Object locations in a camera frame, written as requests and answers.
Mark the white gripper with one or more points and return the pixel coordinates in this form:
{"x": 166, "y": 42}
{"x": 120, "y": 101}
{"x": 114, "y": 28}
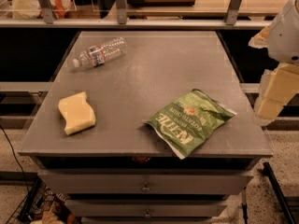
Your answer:
{"x": 285, "y": 36}

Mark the clear plastic water bottle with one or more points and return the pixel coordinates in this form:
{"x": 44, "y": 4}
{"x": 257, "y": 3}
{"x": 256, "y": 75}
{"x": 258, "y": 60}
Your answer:
{"x": 100, "y": 54}

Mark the green Kettle chips bag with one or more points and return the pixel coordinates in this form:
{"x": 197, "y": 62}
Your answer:
{"x": 187, "y": 122}

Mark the black floor bar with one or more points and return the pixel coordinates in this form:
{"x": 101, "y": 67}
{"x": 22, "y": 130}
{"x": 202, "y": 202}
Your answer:
{"x": 288, "y": 204}

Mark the grey drawer cabinet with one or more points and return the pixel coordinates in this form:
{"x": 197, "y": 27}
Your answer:
{"x": 120, "y": 171}

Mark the yellow sponge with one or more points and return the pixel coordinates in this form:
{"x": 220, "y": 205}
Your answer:
{"x": 77, "y": 113}

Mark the white plastic bag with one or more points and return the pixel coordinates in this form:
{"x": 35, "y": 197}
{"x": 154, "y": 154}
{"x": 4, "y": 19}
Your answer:
{"x": 30, "y": 9}

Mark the metal shelf rail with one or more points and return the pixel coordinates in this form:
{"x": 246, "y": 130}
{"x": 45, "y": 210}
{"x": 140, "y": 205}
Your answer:
{"x": 118, "y": 14}

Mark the black wire basket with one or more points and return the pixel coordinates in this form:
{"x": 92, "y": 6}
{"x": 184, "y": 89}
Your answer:
{"x": 42, "y": 206}

